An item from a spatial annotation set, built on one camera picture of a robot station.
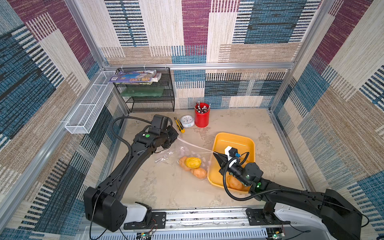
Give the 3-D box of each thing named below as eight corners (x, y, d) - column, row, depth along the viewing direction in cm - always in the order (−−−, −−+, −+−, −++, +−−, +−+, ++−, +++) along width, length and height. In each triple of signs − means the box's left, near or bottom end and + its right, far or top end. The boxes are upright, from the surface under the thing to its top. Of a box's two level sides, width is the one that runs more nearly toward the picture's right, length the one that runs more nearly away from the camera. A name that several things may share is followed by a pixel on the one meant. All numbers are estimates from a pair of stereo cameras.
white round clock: (180, 127, 111) (180, 125, 109) (181, 117, 118) (181, 115, 116) (194, 127, 111) (194, 125, 109) (194, 117, 117) (194, 115, 115)
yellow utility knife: (181, 134, 108) (180, 132, 107) (173, 119, 117) (173, 117, 116) (185, 132, 109) (185, 130, 108) (177, 118, 118) (177, 116, 117)
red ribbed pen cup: (194, 127, 112) (194, 112, 99) (194, 118, 118) (194, 102, 105) (208, 127, 112) (210, 111, 99) (207, 118, 118) (209, 102, 105)
